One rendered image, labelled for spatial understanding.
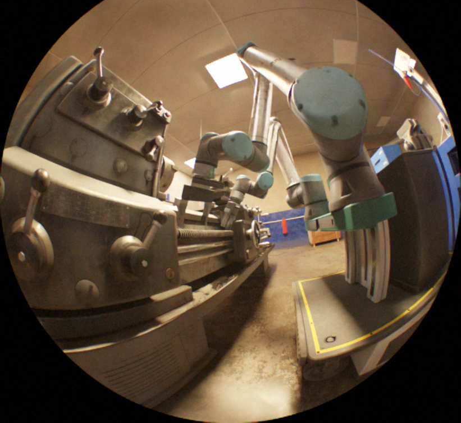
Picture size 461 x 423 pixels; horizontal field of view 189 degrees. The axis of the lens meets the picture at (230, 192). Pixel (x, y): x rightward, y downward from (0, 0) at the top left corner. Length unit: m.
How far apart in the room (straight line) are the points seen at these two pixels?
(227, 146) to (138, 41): 2.77
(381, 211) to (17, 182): 0.70
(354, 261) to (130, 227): 0.92
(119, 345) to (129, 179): 0.47
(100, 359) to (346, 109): 0.63
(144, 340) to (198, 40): 2.97
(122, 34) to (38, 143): 2.73
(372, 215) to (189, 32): 2.81
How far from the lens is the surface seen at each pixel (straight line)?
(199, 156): 0.51
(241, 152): 0.42
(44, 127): 0.51
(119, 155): 0.51
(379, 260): 0.62
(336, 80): 0.30
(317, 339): 0.54
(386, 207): 0.41
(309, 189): 0.85
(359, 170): 0.41
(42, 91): 0.60
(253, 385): 0.79
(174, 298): 0.61
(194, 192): 0.48
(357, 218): 0.35
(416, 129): 1.21
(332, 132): 0.27
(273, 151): 0.90
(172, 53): 2.86
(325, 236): 4.49
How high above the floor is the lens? 0.70
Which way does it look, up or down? 17 degrees up
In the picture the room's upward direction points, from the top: 5 degrees counter-clockwise
